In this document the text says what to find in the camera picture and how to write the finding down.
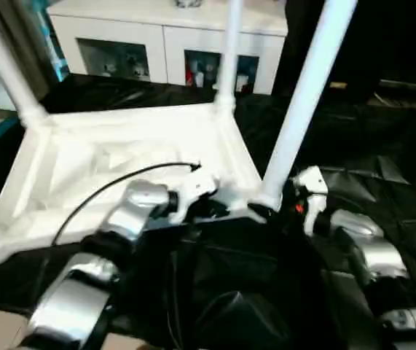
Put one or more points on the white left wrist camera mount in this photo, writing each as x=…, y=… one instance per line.
x=193, y=193

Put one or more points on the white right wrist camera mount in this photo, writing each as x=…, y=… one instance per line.
x=313, y=189

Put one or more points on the clear glass jar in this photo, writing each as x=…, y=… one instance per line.
x=189, y=3

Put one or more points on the black mat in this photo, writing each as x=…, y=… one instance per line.
x=375, y=146

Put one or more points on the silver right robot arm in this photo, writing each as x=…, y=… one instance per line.
x=368, y=248

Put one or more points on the grey-brown curtain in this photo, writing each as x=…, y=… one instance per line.
x=18, y=43

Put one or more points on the dark low bench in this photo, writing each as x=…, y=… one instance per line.
x=408, y=89

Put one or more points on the light blue plastic rack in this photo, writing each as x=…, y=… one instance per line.
x=54, y=47

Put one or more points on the red bottle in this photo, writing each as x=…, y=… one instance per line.
x=190, y=74

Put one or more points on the white plastic table top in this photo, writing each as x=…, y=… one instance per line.
x=84, y=153

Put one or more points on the black speaker with gold label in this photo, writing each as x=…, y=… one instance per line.
x=393, y=40

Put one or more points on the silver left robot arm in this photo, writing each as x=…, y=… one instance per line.
x=127, y=218

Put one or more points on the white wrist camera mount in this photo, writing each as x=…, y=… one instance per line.
x=313, y=189
x=193, y=193

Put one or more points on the white glass-door cabinet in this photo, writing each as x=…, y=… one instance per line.
x=156, y=29

